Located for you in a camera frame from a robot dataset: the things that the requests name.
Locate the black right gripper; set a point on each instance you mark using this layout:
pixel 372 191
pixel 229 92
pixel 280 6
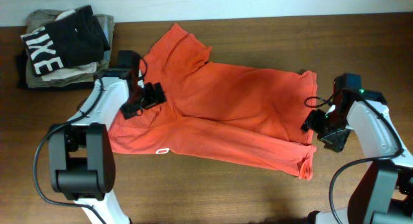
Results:
pixel 313 119

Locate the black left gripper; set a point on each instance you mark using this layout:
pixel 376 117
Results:
pixel 157 97

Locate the orange FRAM t-shirt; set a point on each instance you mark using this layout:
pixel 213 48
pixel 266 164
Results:
pixel 239 114

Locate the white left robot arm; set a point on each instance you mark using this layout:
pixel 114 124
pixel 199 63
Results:
pixel 81 161

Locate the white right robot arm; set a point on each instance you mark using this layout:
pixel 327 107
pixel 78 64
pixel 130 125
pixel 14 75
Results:
pixel 384 194

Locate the light blue folded garment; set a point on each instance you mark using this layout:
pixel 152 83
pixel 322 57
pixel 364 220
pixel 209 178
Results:
pixel 106 33

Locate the black shirt white lettering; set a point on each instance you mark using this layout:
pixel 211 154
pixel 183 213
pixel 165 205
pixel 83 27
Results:
pixel 33 43

